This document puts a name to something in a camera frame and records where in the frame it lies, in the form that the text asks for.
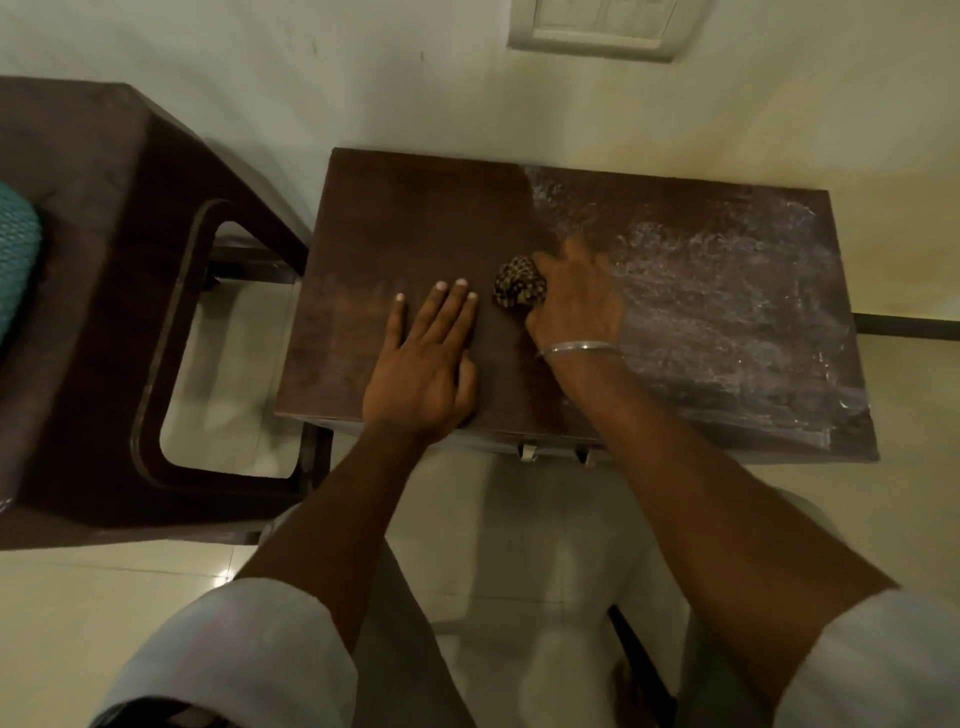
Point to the person's right hand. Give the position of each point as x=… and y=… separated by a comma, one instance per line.
x=581, y=307

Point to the person's left hand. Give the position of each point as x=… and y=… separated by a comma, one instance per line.
x=416, y=375

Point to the person's left little finger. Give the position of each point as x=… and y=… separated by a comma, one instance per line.
x=397, y=322

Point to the person's left middle finger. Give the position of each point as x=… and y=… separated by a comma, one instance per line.
x=454, y=307

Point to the person's left thumb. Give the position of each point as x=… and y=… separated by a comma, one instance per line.
x=469, y=386

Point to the person's right thumb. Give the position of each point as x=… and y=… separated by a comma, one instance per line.
x=538, y=322

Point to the patterned brown cleaning cloth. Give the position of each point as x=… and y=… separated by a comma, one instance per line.
x=516, y=281

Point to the person's right forearm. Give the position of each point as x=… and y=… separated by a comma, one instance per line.
x=712, y=525

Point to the person's left forearm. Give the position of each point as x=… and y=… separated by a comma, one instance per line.
x=337, y=510

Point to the silver wrist bangle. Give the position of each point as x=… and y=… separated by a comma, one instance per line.
x=577, y=346

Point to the dark brown wooden table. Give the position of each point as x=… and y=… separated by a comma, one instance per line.
x=420, y=217

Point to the brown plastic chair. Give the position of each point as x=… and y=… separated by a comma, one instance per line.
x=112, y=225

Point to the person's white garment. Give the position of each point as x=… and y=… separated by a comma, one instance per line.
x=247, y=660

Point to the teal cushion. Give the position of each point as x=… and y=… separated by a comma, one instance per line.
x=15, y=255

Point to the white wall switch board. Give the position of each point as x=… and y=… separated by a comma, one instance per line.
x=600, y=26

